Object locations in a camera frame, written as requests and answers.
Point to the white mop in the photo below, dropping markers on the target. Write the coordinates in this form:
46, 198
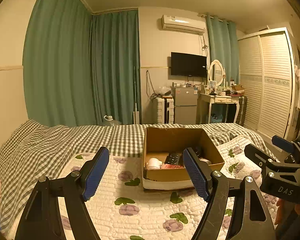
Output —
134, 92

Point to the dark suitcase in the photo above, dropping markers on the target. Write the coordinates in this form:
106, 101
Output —
242, 110

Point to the clear plastic bag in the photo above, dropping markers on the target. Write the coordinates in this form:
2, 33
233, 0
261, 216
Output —
163, 90

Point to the black remote control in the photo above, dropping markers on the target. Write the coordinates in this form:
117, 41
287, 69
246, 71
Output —
173, 158

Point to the white dressing table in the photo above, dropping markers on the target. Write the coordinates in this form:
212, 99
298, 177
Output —
222, 100

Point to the wide teal curtain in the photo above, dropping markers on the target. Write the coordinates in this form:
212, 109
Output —
60, 67

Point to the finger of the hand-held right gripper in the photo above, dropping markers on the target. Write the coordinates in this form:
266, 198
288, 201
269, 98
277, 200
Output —
258, 155
282, 142

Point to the narrow teal curtain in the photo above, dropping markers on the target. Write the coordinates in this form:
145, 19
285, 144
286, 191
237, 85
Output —
222, 50

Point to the oval white mirror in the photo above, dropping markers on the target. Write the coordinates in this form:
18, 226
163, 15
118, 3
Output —
216, 71

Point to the checked bed sheet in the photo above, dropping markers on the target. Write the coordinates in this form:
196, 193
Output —
40, 150

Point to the small picture frame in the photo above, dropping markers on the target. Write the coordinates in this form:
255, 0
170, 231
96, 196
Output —
212, 84

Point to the white floral quilt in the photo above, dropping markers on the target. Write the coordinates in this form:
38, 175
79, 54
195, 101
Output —
140, 205

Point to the person's right hand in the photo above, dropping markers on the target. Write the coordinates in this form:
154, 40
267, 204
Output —
280, 211

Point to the clear water jug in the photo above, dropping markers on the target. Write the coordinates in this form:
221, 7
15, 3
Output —
112, 122

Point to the white air conditioner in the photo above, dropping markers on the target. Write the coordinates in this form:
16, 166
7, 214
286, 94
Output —
182, 24

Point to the grey small fridge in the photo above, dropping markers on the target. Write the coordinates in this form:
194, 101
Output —
185, 105

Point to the black wall television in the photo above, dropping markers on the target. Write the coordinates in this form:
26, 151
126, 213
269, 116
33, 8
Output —
188, 64

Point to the white cup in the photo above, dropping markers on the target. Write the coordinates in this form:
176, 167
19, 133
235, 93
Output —
153, 163

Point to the small cardboard box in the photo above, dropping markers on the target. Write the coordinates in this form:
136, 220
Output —
238, 88

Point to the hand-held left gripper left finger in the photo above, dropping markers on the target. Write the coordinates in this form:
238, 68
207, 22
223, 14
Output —
95, 175

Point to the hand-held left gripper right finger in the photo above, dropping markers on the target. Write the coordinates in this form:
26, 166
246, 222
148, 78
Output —
195, 176

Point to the white suitcase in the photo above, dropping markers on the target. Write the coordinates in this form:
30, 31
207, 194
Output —
162, 111

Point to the teal corner curtain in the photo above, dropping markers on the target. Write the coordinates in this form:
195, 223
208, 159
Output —
115, 67

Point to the white louvred wardrobe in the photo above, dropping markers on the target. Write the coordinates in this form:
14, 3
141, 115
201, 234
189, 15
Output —
270, 85

